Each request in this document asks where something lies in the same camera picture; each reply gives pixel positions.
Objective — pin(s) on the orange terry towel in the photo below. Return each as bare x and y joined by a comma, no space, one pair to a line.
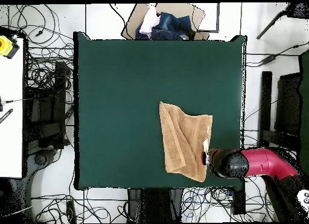
183,142

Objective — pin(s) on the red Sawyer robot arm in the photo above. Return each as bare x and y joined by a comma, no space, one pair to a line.
260,161

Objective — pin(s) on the black power strip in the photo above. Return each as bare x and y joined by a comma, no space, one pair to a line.
239,199

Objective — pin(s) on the dark green table cloth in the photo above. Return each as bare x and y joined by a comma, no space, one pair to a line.
120,88

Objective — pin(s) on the green covered side table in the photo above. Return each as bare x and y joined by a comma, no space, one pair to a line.
304,100

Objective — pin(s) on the blue denim jeans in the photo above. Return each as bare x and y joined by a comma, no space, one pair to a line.
173,26

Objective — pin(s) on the brown cardboard box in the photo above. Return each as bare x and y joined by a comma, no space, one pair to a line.
199,18

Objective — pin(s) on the pink garment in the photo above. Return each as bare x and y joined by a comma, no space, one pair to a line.
149,22

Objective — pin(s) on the black grey stand foot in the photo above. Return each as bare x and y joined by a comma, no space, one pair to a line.
41,158

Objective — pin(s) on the black tripod leg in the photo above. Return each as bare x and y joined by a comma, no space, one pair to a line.
299,10

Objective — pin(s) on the white desk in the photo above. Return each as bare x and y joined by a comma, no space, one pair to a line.
10,142

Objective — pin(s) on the yellow emergency stop button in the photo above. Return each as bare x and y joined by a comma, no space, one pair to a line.
6,46

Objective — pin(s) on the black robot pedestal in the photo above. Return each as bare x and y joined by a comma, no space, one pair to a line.
154,204

